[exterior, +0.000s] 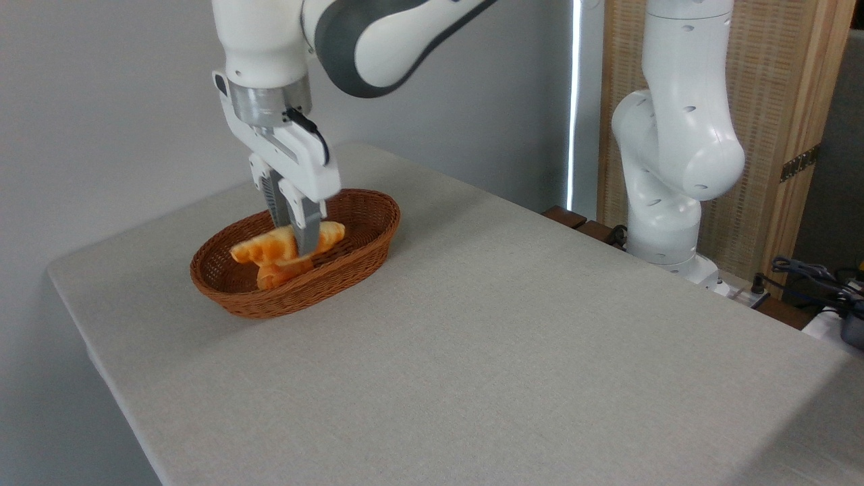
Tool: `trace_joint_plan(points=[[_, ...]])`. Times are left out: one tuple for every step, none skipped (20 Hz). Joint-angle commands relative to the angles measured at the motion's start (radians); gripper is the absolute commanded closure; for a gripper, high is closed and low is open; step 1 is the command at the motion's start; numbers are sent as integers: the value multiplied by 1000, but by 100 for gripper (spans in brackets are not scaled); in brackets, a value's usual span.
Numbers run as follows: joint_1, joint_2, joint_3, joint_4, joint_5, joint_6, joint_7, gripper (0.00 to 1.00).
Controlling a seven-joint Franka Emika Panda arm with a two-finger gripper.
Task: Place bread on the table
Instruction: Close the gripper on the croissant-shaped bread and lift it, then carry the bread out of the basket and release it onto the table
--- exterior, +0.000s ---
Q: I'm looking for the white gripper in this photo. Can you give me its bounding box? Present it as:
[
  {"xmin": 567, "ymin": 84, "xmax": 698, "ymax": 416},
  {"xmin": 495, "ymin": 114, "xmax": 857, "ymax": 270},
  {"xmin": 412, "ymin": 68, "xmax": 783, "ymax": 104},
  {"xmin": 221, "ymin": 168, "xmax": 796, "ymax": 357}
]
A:
[{"xmin": 212, "ymin": 70, "xmax": 342, "ymax": 258}]

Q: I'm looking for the long golden croissant bread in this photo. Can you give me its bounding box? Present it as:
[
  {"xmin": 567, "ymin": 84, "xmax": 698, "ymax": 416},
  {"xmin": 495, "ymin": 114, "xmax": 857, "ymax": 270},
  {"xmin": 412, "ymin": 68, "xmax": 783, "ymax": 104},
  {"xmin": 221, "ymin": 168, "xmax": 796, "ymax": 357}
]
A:
[{"xmin": 229, "ymin": 221, "xmax": 347, "ymax": 266}]

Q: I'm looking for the small golden bread piece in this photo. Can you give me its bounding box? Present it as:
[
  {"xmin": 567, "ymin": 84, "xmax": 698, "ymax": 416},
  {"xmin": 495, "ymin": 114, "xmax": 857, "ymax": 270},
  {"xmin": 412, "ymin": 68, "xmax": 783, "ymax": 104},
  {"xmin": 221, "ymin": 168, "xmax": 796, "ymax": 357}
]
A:
[{"xmin": 256, "ymin": 259, "xmax": 315, "ymax": 292}]

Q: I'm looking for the brown wicker basket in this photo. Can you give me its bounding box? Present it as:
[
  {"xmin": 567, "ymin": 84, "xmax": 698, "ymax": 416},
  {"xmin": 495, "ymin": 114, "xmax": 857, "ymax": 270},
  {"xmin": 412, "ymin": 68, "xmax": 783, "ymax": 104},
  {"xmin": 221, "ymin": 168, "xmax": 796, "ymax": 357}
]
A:
[{"xmin": 190, "ymin": 188, "xmax": 402, "ymax": 320}]

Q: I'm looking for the grey linen tablecloth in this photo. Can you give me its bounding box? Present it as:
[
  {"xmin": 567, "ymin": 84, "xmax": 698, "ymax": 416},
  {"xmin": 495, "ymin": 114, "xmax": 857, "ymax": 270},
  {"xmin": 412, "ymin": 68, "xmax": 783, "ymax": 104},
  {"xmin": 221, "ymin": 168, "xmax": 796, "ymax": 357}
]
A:
[{"xmin": 47, "ymin": 142, "xmax": 864, "ymax": 486}]

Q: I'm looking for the white power strip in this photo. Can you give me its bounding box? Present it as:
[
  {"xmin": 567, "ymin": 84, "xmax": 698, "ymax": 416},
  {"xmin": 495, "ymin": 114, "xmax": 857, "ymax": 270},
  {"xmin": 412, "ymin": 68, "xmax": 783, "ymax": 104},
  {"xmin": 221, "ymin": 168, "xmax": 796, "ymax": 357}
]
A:
[{"xmin": 714, "ymin": 272, "xmax": 772, "ymax": 309}]

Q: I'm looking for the wooden rattan folding screen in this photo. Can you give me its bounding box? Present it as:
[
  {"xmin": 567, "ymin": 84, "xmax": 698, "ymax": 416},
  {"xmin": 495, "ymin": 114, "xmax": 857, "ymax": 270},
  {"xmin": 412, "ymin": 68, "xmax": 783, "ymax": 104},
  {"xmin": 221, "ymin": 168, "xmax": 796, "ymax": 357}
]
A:
[{"xmin": 597, "ymin": 0, "xmax": 857, "ymax": 299}]

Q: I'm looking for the brass screen hinge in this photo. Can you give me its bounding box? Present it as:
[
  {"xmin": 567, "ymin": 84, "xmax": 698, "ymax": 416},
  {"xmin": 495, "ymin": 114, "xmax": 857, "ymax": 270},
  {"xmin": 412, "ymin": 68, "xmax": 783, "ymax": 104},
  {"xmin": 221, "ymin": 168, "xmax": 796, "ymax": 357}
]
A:
[{"xmin": 780, "ymin": 142, "xmax": 821, "ymax": 184}]

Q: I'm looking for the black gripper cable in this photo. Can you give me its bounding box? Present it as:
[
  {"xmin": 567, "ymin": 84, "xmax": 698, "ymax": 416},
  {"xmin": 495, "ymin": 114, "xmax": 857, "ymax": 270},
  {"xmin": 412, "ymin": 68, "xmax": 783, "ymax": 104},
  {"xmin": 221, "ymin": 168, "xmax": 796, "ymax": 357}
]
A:
[{"xmin": 283, "ymin": 107, "xmax": 331, "ymax": 167}]

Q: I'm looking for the black cable bundle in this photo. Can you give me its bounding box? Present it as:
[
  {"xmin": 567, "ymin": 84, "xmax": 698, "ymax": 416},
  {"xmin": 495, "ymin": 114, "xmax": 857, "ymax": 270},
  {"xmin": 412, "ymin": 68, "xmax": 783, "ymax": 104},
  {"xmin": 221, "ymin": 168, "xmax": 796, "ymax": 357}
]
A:
[{"xmin": 772, "ymin": 256, "xmax": 864, "ymax": 318}]

